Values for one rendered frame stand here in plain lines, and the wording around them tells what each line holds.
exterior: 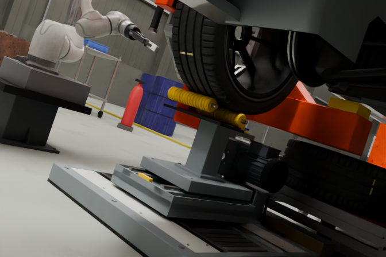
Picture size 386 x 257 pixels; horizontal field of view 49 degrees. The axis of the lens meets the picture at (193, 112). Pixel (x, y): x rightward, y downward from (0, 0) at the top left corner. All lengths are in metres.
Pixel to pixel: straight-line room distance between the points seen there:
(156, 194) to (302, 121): 0.82
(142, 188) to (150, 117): 4.97
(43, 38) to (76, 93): 0.34
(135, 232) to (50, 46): 1.35
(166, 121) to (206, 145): 4.81
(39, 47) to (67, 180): 0.94
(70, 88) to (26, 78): 0.24
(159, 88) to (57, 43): 4.22
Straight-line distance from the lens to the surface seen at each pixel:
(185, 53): 1.64
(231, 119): 1.73
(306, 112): 2.03
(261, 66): 2.02
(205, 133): 1.76
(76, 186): 1.68
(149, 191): 1.59
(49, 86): 2.33
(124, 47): 11.37
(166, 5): 1.70
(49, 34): 2.45
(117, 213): 1.47
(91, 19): 2.28
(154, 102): 6.57
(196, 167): 1.77
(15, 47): 4.53
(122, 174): 1.71
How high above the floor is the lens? 0.46
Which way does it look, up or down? level
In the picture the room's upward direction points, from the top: 19 degrees clockwise
